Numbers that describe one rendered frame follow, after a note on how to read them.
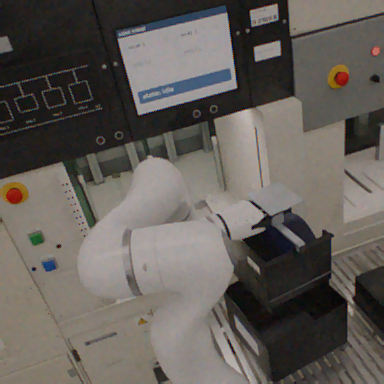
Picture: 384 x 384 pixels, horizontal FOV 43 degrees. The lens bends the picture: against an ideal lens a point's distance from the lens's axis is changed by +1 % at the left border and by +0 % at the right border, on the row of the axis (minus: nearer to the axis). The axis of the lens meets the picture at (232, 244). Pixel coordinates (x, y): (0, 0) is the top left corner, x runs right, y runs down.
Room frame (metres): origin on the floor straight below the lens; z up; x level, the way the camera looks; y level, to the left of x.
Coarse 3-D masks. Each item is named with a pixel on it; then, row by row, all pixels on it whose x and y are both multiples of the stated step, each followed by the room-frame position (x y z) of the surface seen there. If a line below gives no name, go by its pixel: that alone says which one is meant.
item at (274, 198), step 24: (264, 192) 1.07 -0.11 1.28; (288, 192) 1.05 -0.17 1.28; (264, 216) 1.07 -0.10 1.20; (240, 240) 1.01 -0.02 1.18; (240, 264) 1.03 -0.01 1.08; (264, 264) 0.90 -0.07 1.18; (288, 264) 0.92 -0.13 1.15; (312, 264) 0.95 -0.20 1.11; (264, 288) 0.91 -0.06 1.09; (288, 288) 0.92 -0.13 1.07; (312, 288) 1.00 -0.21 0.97; (264, 312) 0.94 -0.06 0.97
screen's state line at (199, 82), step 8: (216, 72) 1.30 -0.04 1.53; (224, 72) 1.31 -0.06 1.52; (184, 80) 1.28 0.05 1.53; (192, 80) 1.29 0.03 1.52; (200, 80) 1.29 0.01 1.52; (208, 80) 1.30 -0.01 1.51; (216, 80) 1.30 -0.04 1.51; (224, 80) 1.31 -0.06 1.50; (152, 88) 1.26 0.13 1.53; (160, 88) 1.26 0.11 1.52; (168, 88) 1.27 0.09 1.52; (176, 88) 1.27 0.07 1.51; (184, 88) 1.28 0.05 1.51; (192, 88) 1.29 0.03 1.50; (200, 88) 1.29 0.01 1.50; (144, 96) 1.25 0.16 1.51; (152, 96) 1.26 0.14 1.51; (160, 96) 1.26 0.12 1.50; (168, 96) 1.27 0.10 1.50
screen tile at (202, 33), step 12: (204, 24) 1.30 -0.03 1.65; (180, 36) 1.28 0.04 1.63; (192, 36) 1.29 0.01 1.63; (204, 36) 1.30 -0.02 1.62; (216, 36) 1.31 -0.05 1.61; (216, 48) 1.31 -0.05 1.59; (192, 60) 1.29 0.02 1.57; (204, 60) 1.30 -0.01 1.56; (216, 60) 1.30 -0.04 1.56; (228, 60) 1.31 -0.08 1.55; (192, 72) 1.29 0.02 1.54
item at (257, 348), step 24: (240, 288) 1.13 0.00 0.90; (240, 312) 0.99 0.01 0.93; (288, 312) 1.10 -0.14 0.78; (312, 312) 1.07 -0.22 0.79; (336, 312) 0.94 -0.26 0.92; (240, 336) 1.03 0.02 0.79; (264, 336) 1.03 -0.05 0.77; (288, 336) 0.88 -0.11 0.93; (312, 336) 0.91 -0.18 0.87; (336, 336) 0.94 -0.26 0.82; (264, 360) 0.89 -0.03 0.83; (288, 360) 0.87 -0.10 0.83; (312, 360) 0.91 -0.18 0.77
